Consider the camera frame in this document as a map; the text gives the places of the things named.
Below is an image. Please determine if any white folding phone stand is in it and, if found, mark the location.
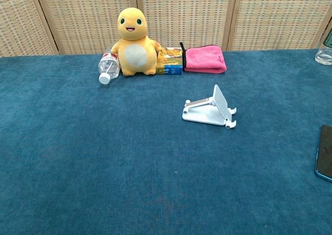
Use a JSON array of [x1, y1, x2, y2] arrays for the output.
[[181, 84, 238, 130]]

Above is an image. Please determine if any blue smartphone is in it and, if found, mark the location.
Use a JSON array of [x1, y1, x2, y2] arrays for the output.
[[314, 124, 332, 183]]

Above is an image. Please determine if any yellow and blue cardboard box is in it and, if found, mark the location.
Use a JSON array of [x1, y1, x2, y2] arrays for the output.
[[156, 47, 183, 76]]

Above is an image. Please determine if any yellow plush dinosaur toy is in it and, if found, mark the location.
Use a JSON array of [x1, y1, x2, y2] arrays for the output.
[[110, 7, 165, 77]]

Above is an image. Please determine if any blue table cloth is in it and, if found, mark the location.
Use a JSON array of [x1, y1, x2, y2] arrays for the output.
[[0, 48, 332, 235]]

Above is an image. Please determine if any clear bottle with green label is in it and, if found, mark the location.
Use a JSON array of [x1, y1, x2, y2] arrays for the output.
[[314, 28, 332, 66]]

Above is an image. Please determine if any clear bottle with white cap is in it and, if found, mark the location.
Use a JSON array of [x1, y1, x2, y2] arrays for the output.
[[98, 48, 121, 85]]

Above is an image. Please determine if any pink folded towel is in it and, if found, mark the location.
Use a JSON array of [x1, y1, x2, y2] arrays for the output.
[[179, 42, 228, 75]]

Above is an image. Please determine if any woven rattan screen panel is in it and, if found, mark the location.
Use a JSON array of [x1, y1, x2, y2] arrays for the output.
[[0, 0, 58, 58], [33, 0, 139, 56], [134, 0, 236, 52], [225, 0, 332, 52]]

